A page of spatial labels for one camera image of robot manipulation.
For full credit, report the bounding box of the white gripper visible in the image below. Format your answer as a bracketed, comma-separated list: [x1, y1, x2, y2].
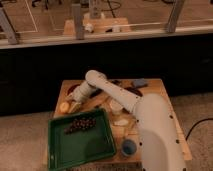
[65, 81, 95, 113]

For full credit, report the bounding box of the yellow apple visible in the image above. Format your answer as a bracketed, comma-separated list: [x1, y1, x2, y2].
[59, 102, 70, 113]

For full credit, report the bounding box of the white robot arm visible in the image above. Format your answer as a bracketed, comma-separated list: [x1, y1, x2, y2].
[66, 70, 187, 171]

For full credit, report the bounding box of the brown-red bowl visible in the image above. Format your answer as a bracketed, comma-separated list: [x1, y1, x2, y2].
[67, 84, 80, 95]

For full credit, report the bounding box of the dark grape bunch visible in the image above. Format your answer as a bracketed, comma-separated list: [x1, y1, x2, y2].
[64, 118, 96, 134]

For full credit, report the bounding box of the green plastic tray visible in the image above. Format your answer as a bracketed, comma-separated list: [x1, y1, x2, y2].
[48, 108, 116, 171]

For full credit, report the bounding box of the white cup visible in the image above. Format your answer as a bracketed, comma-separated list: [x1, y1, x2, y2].
[109, 99, 123, 115]

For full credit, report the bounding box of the small dark object top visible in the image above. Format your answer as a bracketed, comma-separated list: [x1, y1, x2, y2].
[112, 80, 122, 85]

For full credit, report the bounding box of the pale flat object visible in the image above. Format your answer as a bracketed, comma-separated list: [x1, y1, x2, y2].
[114, 119, 129, 126]

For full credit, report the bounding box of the dark purple bowl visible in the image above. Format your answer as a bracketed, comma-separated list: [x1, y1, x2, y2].
[125, 87, 143, 97]

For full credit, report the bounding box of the blue-grey sponge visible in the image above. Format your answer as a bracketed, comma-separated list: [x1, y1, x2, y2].
[132, 78, 148, 88]

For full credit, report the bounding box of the blue cup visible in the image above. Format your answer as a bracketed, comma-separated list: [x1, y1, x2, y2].
[121, 139, 137, 157]

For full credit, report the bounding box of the wooden background table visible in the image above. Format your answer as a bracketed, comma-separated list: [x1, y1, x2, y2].
[63, 18, 131, 36]

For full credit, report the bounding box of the black-handled knife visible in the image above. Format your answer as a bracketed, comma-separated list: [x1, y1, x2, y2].
[90, 89, 102, 98]

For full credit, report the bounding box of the black cable on floor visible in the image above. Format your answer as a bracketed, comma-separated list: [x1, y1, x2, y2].
[185, 117, 213, 141]

